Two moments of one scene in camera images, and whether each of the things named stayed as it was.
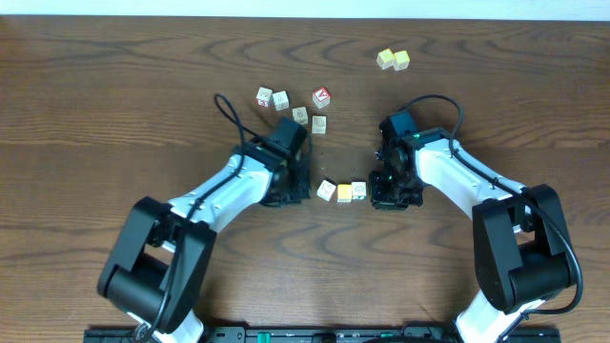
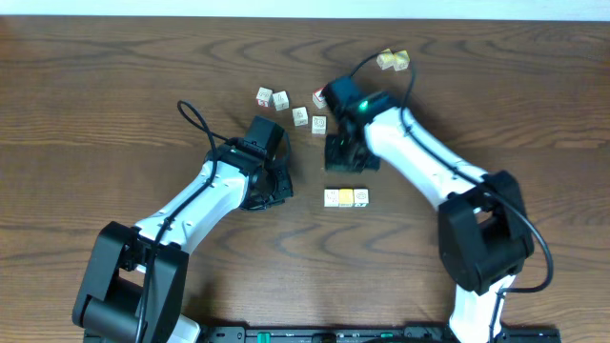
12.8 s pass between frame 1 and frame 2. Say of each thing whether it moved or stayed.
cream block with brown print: stayed
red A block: stayed
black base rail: stayed
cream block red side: stayed
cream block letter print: stayed
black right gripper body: moved
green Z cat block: moved
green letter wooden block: moved
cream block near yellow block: stayed
